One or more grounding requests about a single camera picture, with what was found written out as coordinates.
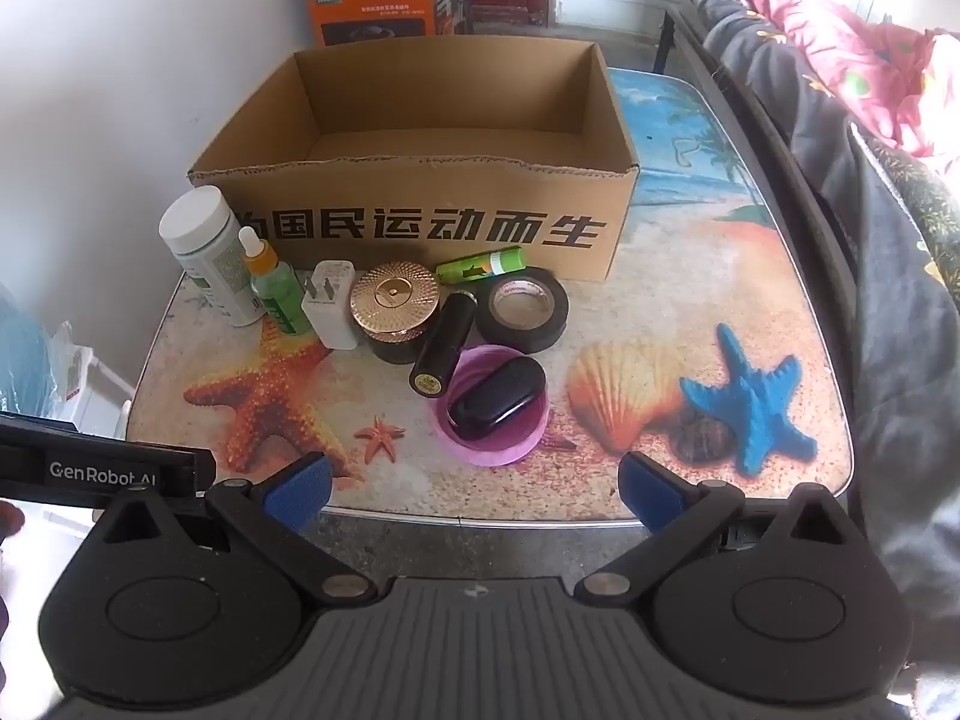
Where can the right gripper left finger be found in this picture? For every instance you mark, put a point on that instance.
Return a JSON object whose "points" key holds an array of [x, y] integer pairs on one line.
{"points": [[269, 516]]}

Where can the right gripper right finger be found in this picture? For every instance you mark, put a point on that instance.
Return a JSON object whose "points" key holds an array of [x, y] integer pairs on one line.
{"points": [[683, 521]]}

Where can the pink plastic lid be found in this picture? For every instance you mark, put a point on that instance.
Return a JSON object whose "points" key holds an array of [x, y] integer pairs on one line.
{"points": [[509, 442]]}

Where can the white power adapter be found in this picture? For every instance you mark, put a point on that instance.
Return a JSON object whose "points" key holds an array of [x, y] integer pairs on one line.
{"points": [[326, 304]]}

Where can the black cylindrical tube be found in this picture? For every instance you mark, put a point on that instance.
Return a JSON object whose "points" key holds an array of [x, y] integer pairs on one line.
{"points": [[433, 369]]}

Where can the black oval case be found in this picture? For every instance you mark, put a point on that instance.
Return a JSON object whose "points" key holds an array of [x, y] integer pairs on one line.
{"points": [[496, 399]]}

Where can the green dropper bottle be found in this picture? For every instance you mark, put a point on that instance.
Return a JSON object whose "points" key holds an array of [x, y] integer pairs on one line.
{"points": [[274, 282]]}

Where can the gold lid black jar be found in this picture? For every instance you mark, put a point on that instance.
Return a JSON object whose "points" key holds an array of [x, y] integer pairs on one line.
{"points": [[394, 305]]}

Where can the black tape roll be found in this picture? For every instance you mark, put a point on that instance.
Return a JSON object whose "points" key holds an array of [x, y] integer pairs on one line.
{"points": [[527, 310]]}

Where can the white supplement bottle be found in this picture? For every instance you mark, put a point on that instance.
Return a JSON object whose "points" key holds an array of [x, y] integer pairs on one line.
{"points": [[203, 234]]}

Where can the green lip balm stick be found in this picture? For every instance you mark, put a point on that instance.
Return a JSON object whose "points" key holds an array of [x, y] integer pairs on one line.
{"points": [[481, 266]]}

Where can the blue water jug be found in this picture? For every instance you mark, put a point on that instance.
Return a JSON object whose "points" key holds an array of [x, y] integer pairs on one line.
{"points": [[27, 385]]}

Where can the white plastic bag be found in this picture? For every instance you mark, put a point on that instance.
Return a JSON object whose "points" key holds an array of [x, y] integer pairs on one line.
{"points": [[88, 394]]}

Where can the grey bedding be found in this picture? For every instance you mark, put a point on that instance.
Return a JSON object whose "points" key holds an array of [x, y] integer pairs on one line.
{"points": [[904, 419]]}

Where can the brown cardboard box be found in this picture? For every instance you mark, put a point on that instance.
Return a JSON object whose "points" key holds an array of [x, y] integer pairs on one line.
{"points": [[431, 149]]}

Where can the pink floral blanket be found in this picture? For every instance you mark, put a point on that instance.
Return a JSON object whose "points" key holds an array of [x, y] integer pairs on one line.
{"points": [[902, 84]]}

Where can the black metal bed frame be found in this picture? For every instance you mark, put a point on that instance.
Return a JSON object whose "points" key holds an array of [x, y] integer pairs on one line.
{"points": [[821, 261]]}

